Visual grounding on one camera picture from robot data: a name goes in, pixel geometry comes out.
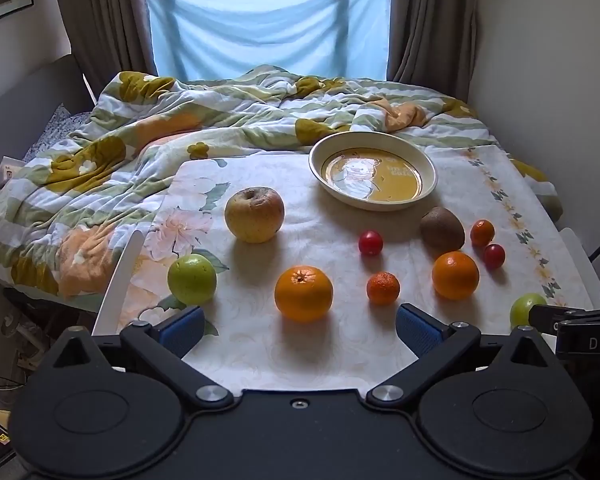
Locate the brown kiwi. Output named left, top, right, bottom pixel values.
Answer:
left=419, top=206, right=466, bottom=251

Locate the green striped floral blanket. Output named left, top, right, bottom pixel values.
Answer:
left=0, top=65, right=563, bottom=311

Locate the white socket box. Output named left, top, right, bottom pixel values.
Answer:
left=0, top=157, right=25, bottom=189

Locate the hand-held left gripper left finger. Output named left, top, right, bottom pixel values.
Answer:
left=42, top=305, right=236, bottom=408

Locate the brown curtain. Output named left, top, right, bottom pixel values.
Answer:
left=386, top=0, right=483, bottom=101
left=50, top=0, right=173, bottom=93

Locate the small smooth orange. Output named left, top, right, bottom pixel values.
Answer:
left=470, top=219, right=496, bottom=247

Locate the red cherry tomato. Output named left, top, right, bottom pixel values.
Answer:
left=483, top=243, right=506, bottom=269
left=358, top=230, right=384, bottom=256

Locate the cream ceramic bowl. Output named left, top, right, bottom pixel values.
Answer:
left=308, top=131, right=438, bottom=212

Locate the floral white tablecloth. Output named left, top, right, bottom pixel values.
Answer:
left=117, top=147, right=596, bottom=396

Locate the yellow red apple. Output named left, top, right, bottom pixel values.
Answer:
left=224, top=186, right=286, bottom=244

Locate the small wrinkled mandarin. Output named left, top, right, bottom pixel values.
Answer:
left=366, top=271, right=401, bottom=306

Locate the large orange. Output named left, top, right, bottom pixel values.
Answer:
left=431, top=251, right=480, bottom=301
left=274, top=265, right=334, bottom=323

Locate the grey bed headboard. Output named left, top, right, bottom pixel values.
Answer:
left=0, top=52, right=98, bottom=171

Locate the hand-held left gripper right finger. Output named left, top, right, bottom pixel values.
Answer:
left=366, top=302, right=563, bottom=408

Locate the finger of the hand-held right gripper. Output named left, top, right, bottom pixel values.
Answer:
left=528, top=304, right=600, bottom=333

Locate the green apple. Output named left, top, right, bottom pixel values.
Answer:
left=510, top=293, right=548, bottom=331
left=167, top=253, right=218, bottom=306

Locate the grey floral bedsheet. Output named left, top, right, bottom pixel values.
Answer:
left=22, top=105, right=93, bottom=161

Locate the light blue window cloth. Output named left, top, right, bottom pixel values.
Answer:
left=145, top=0, right=393, bottom=83

